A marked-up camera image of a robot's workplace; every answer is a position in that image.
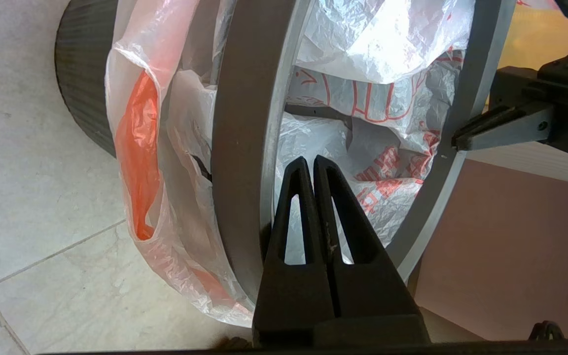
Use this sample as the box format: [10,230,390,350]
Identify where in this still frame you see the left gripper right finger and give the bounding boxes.
[312,155,424,319]

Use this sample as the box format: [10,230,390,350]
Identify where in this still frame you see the white cartoon-print plastic bag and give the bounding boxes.
[105,0,477,327]

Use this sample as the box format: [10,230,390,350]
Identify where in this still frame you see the black bin retaining ring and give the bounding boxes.
[210,0,517,305]

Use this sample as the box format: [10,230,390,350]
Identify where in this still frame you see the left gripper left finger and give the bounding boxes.
[252,157,335,348]

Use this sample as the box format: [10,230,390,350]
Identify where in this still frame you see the yellow fabric tote bag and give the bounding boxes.
[485,4,568,73]

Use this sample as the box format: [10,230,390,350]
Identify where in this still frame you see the black round trash bin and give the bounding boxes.
[54,0,119,159]

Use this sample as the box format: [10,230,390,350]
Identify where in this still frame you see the black plug with coiled cable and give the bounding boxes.
[530,320,567,342]

